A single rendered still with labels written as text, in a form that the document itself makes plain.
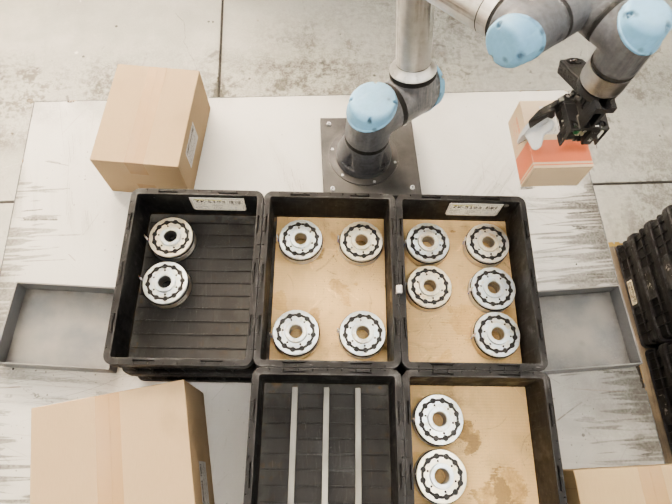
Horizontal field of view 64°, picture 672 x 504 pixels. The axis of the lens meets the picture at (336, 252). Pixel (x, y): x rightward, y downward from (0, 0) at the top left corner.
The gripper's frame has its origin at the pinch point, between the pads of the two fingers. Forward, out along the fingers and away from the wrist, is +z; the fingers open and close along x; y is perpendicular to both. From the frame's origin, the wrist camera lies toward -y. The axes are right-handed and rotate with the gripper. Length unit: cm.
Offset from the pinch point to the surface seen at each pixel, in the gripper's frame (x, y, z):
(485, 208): -8.8, 5.6, 20.0
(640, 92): 106, -96, 110
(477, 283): -12.3, 22.8, 23.6
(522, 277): -2.9, 22.7, 20.6
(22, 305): -122, 19, 39
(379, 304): -35, 26, 27
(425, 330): -24.8, 32.5, 26.6
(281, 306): -57, 26, 27
